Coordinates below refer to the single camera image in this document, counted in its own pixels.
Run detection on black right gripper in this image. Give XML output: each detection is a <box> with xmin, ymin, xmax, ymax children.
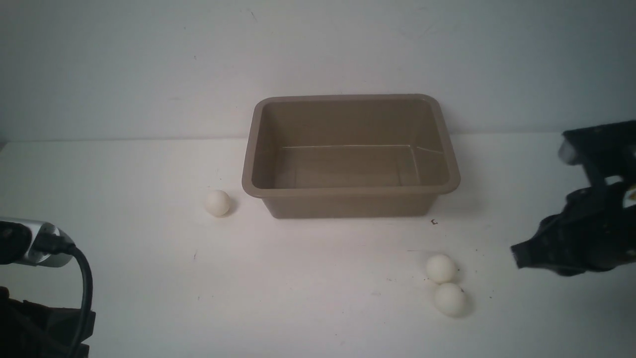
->
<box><xmin>511</xmin><ymin>182</ymin><xmax>636</xmax><ymax>276</ymax></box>

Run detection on white ball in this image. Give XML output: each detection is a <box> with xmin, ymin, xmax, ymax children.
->
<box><xmin>204</xmin><ymin>190</ymin><xmax>232</xmax><ymax>217</ymax></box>
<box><xmin>433</xmin><ymin>282</ymin><xmax>468</xmax><ymax>317</ymax></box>
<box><xmin>425</xmin><ymin>254</ymin><xmax>458</xmax><ymax>284</ymax></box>

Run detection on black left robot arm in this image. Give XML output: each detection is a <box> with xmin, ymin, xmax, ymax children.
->
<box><xmin>0</xmin><ymin>287</ymin><xmax>82</xmax><ymax>358</ymax></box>

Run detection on brown plastic bin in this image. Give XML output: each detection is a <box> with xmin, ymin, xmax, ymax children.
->
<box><xmin>241</xmin><ymin>94</ymin><xmax>461</xmax><ymax>218</ymax></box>

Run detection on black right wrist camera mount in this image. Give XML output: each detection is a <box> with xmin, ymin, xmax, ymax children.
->
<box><xmin>558</xmin><ymin>120</ymin><xmax>636</xmax><ymax>187</ymax></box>

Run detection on black left camera cable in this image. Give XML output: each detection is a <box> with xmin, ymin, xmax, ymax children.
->
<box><xmin>35</xmin><ymin>234</ymin><xmax>94</xmax><ymax>358</ymax></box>

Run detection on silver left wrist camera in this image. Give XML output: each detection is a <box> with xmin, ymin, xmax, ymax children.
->
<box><xmin>0</xmin><ymin>217</ymin><xmax>76</xmax><ymax>268</ymax></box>

